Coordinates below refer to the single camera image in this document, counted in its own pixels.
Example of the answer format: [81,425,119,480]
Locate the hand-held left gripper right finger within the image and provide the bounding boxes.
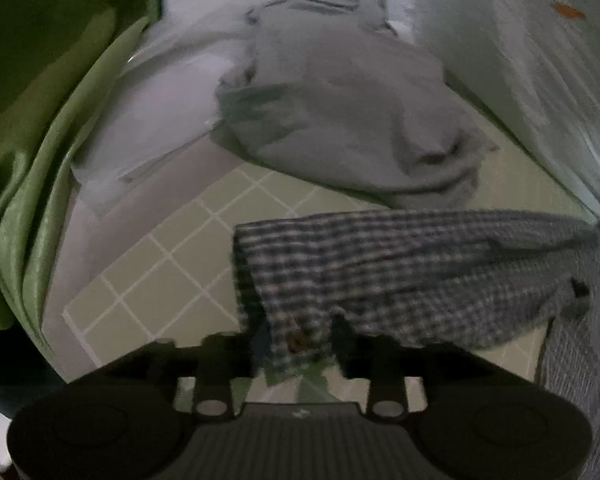
[332,317,433,418]

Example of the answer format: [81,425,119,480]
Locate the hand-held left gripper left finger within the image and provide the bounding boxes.
[130,332,257,418]

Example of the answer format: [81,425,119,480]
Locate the blue plaid shirt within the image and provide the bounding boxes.
[231,208,600,466]

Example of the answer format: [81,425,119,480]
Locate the green grid bed sheet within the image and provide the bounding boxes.
[62,67,600,401]

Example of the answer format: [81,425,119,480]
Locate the grey mattress pad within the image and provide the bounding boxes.
[42,135,246,376]

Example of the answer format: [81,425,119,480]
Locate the green cloth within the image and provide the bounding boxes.
[0,0,166,361]

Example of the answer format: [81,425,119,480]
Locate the pale lavender cloth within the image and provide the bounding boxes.
[70,10,253,213]

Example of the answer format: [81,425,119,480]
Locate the grey garment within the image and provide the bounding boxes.
[214,0,498,211]

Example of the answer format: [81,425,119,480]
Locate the carrot print light quilt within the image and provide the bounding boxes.
[380,0,600,233]

